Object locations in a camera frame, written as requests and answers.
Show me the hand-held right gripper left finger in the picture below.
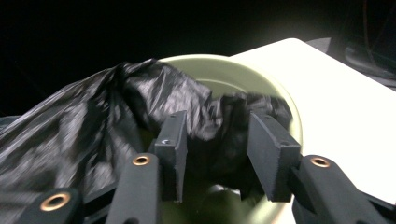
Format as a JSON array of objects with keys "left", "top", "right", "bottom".
[{"left": 153, "top": 109, "right": 189, "bottom": 203}]

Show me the green plastic trash bin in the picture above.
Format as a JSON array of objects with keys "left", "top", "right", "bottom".
[{"left": 136, "top": 53, "right": 304, "bottom": 224}]

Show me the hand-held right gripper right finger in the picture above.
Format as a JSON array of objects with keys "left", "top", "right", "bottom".
[{"left": 246, "top": 111, "right": 303, "bottom": 203}]

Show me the black plastic garbage bag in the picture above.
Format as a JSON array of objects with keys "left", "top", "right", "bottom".
[{"left": 0, "top": 58, "right": 294, "bottom": 224}]

